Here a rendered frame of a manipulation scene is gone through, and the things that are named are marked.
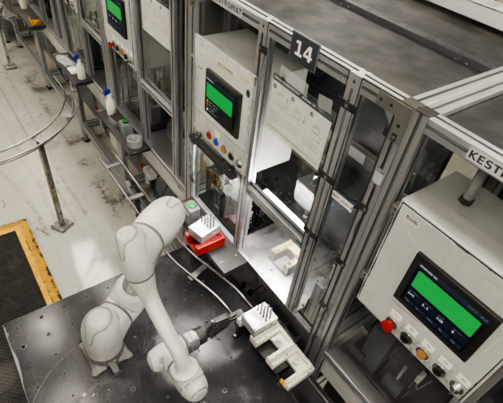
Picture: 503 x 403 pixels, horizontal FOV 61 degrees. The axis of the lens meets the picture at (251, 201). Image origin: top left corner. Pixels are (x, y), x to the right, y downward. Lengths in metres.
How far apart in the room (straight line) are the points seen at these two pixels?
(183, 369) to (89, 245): 1.93
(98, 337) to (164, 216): 0.64
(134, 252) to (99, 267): 1.90
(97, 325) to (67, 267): 1.50
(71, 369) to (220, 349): 0.65
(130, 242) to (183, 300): 0.91
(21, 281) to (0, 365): 0.60
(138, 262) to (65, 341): 0.87
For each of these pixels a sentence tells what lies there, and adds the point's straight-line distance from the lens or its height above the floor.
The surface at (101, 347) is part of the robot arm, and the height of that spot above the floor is 0.86.
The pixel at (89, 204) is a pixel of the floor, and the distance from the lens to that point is 3.75.
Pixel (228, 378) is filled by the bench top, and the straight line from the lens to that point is 2.03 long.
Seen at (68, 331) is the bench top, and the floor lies 0.68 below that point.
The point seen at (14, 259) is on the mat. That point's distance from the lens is 3.47.
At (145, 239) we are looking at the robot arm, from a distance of 1.40.
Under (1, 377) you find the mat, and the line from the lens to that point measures 2.97.
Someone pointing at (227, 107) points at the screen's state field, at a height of 1.65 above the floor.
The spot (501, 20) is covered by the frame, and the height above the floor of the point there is 2.06.
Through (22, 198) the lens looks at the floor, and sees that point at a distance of 3.94.
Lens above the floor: 2.52
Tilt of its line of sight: 42 degrees down
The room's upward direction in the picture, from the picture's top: 8 degrees clockwise
